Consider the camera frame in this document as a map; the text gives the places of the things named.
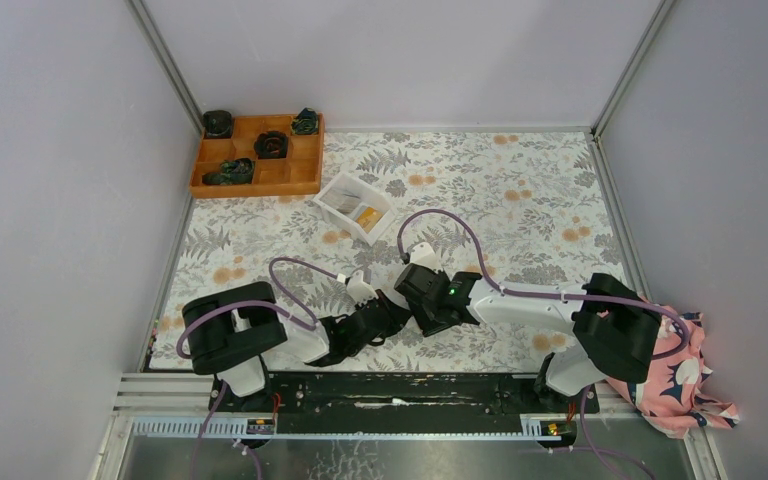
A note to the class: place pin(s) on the slotted white cable duct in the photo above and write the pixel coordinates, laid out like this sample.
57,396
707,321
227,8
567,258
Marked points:
302,427

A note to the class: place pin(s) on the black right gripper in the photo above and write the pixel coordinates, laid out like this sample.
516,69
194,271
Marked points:
440,273

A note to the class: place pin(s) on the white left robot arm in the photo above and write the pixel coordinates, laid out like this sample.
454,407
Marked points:
226,334

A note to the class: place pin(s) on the dark green rolled item front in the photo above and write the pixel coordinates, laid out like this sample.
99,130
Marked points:
233,172

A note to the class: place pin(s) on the black red rolled item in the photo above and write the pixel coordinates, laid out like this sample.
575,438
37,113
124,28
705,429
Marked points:
271,145

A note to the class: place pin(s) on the orange compartment tray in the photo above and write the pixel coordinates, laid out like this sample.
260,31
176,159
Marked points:
300,173

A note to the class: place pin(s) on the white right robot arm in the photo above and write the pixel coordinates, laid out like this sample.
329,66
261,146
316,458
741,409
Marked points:
615,331

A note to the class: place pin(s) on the orange card in box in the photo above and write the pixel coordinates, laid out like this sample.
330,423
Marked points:
368,219

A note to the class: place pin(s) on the pink patterned cloth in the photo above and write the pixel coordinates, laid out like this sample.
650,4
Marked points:
672,399

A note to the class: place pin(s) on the black metal base rail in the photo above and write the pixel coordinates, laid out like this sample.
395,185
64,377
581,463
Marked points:
403,395

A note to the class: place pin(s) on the floral paper table mat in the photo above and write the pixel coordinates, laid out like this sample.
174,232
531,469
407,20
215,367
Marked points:
527,208

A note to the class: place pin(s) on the dark green rolled item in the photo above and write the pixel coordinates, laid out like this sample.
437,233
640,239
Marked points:
305,123
233,172

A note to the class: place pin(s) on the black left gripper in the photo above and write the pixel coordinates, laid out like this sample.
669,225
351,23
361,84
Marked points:
397,315

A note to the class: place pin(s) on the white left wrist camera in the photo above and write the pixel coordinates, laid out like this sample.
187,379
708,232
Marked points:
358,287

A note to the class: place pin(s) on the white plastic card box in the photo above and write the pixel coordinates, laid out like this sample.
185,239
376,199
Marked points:
344,197

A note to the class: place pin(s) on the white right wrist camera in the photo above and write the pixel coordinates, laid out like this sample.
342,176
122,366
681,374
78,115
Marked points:
423,254

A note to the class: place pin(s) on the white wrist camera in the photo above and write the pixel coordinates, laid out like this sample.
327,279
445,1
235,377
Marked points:
358,287
423,254

